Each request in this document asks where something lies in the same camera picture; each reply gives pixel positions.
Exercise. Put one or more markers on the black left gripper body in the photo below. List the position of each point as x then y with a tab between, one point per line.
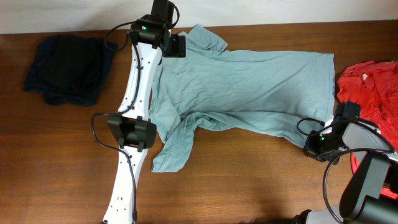
176	48

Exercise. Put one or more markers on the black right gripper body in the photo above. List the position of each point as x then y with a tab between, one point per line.
319	147

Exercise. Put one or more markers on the light blue t-shirt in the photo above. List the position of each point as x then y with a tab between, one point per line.
279	93

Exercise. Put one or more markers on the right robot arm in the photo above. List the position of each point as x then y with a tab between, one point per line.
362	201

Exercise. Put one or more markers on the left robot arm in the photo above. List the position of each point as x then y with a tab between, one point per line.
151	40

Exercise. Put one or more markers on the red t-shirt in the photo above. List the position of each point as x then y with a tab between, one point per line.
373	86

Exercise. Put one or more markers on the folded dark navy garment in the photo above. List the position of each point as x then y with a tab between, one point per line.
69	69

